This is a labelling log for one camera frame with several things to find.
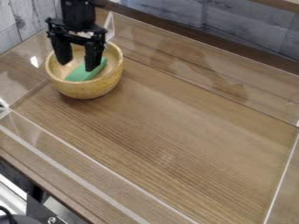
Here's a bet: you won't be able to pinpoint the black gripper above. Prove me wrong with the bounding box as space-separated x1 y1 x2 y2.
45 0 108 72

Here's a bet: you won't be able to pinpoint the green rectangular block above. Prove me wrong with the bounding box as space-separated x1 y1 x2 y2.
64 57 108 81

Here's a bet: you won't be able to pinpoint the wooden bowl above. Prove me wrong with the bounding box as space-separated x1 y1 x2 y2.
45 42 124 100

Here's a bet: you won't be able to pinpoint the clear acrylic tray walls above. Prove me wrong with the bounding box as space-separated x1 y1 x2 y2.
0 16 299 224

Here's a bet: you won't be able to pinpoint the black metal bracket with screw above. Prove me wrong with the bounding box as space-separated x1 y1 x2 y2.
25 195 84 224

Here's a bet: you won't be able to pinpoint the black cable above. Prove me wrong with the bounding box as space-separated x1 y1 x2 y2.
0 205 16 224

